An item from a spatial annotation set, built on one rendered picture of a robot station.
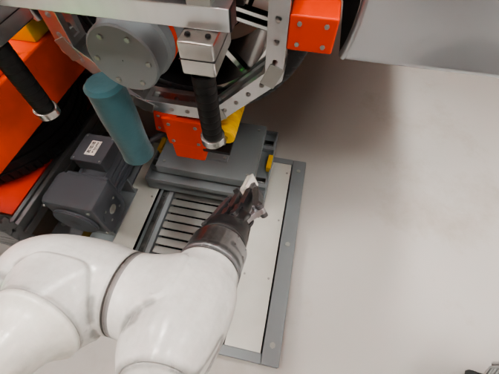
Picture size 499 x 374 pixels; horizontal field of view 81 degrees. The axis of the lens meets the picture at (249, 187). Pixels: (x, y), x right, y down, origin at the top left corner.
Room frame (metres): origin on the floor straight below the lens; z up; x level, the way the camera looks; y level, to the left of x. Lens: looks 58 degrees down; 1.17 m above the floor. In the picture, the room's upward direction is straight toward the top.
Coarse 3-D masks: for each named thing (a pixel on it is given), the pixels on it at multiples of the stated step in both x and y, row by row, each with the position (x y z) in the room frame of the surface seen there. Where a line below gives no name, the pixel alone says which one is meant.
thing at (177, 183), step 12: (276, 132) 0.92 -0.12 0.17; (264, 144) 0.84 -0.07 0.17; (276, 144) 0.89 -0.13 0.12; (156, 156) 0.78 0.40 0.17; (264, 156) 0.80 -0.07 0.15; (156, 168) 0.72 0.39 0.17; (264, 168) 0.73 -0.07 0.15; (156, 180) 0.66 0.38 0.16; (168, 180) 0.66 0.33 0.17; (180, 180) 0.67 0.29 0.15; (192, 180) 0.67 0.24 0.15; (204, 180) 0.67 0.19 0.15; (264, 180) 0.65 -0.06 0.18; (180, 192) 0.64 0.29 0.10; (192, 192) 0.63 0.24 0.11; (204, 192) 0.62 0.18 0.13; (216, 192) 0.61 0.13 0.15; (228, 192) 0.60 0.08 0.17; (264, 192) 0.60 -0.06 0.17
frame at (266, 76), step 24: (288, 0) 0.55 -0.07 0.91; (48, 24) 0.66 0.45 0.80; (72, 24) 0.69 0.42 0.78; (288, 24) 0.55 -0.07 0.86; (72, 48) 0.65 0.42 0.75; (96, 72) 0.64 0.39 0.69; (264, 72) 0.56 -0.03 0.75; (144, 96) 0.63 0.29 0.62; (168, 96) 0.65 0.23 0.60; (192, 96) 0.64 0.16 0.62; (240, 96) 0.57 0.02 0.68
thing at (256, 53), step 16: (240, 16) 0.67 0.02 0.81; (256, 16) 0.66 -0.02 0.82; (256, 32) 0.85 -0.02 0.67; (240, 48) 0.82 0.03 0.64; (256, 48) 0.74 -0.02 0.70; (176, 64) 0.77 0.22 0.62; (224, 64) 0.76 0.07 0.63; (240, 64) 0.67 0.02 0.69; (256, 64) 0.64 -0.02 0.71; (160, 80) 0.70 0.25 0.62; (176, 80) 0.70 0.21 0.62; (224, 80) 0.68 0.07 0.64
